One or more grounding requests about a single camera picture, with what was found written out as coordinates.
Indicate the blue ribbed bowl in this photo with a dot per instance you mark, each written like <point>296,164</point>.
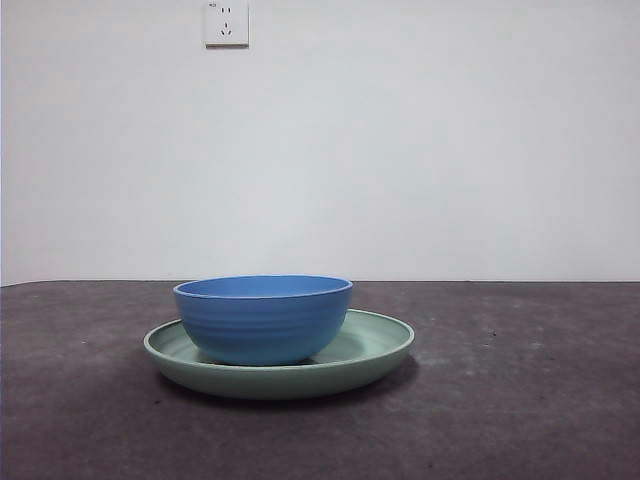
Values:
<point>262,325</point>

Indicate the white wall power socket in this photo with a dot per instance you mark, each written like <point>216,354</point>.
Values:
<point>226,25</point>

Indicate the green round plate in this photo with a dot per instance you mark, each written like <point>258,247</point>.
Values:
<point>280,382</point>

